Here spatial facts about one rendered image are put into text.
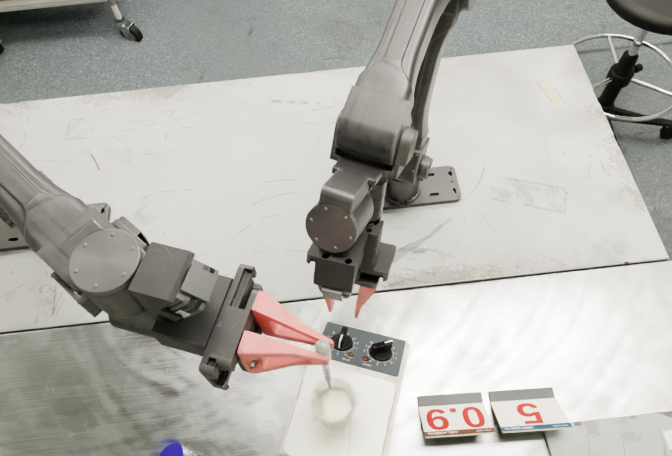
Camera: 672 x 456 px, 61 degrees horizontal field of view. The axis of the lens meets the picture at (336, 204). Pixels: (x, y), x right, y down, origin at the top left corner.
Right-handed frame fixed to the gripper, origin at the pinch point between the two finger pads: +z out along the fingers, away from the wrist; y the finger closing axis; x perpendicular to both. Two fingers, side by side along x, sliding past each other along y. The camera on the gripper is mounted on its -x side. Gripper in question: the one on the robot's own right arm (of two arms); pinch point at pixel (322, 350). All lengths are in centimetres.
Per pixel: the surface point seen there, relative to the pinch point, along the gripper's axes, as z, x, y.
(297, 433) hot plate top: -3.4, 24.1, -4.2
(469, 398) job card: 17.3, 32.3, 7.6
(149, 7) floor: -139, 124, 166
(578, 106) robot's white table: 29, 33, 65
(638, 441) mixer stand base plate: 39, 32, 8
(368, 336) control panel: 1.8, 29.3, 11.6
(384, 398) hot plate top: 6.0, 24.0, 2.7
